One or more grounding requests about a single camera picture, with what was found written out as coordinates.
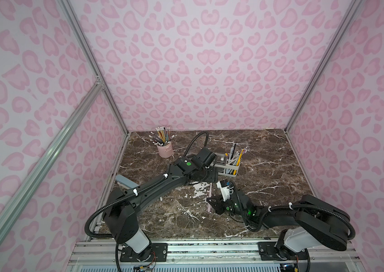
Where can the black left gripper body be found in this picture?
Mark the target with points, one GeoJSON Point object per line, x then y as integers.
{"type": "Point", "coordinates": [213, 173]}

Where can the cream toothbrush holder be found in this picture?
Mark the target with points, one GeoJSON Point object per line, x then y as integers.
{"type": "Point", "coordinates": [222, 166]}

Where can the bundle of coloured pencils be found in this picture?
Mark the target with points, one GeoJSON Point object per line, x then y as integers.
{"type": "Point", "coordinates": [161, 137]}

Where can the yellow toothbrush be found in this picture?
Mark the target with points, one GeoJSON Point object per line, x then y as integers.
{"type": "Point", "coordinates": [238, 162]}

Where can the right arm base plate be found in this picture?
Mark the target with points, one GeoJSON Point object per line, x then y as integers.
{"type": "Point", "coordinates": [269, 251]}

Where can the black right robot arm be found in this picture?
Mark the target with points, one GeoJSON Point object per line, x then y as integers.
{"type": "Point", "coordinates": [306, 223]}

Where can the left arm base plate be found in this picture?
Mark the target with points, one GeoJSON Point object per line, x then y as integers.
{"type": "Point", "coordinates": [157, 251]}

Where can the aluminium front rail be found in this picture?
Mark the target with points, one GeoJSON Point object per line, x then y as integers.
{"type": "Point", "coordinates": [211, 255]}

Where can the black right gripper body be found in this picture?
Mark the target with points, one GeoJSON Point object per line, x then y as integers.
{"type": "Point", "coordinates": [221, 205]}

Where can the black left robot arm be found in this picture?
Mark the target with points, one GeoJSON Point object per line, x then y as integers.
{"type": "Point", "coordinates": [118, 218]}

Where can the pink metal pencil bucket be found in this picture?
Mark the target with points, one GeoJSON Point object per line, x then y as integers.
{"type": "Point", "coordinates": [166, 150]}

